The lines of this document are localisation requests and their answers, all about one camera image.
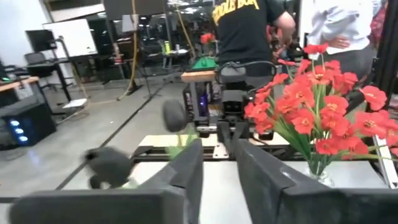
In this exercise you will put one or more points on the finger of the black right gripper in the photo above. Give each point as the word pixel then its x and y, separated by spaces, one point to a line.
pixel 242 130
pixel 224 133

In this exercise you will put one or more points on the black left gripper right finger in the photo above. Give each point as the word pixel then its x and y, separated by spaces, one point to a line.
pixel 280 202

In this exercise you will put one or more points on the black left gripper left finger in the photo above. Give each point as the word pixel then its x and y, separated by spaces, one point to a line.
pixel 174 193

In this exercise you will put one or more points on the yellow tulip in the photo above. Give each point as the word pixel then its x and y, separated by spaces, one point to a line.
pixel 174 115

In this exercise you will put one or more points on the red artificial flower bunch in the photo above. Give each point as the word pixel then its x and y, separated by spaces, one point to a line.
pixel 373 96
pixel 298 93

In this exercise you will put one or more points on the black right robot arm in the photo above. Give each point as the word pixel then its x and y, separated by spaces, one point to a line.
pixel 233 74

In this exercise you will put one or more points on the clear glass vase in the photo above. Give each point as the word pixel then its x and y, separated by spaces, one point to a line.
pixel 321 179

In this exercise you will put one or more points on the black control box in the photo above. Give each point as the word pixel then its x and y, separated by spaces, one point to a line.
pixel 202 102

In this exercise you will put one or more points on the green tray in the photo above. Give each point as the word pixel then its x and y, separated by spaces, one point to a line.
pixel 203 63

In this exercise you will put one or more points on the person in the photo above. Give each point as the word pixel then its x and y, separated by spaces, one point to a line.
pixel 242 31
pixel 339 21
pixel 379 21

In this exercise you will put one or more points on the person's hand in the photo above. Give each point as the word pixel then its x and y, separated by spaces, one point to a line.
pixel 339 42

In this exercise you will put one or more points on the black computer tower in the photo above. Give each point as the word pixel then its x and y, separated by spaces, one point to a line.
pixel 34 121

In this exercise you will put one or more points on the whiteboard on stand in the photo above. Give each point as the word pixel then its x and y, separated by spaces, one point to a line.
pixel 71 37

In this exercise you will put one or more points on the black office chair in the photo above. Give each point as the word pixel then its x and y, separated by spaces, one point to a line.
pixel 38 62

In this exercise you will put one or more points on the wooden desk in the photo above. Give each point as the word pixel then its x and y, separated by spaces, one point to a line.
pixel 18 83

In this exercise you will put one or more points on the black monitor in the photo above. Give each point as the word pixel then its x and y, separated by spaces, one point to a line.
pixel 40 40

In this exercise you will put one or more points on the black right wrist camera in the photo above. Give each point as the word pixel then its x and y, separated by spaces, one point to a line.
pixel 233 102

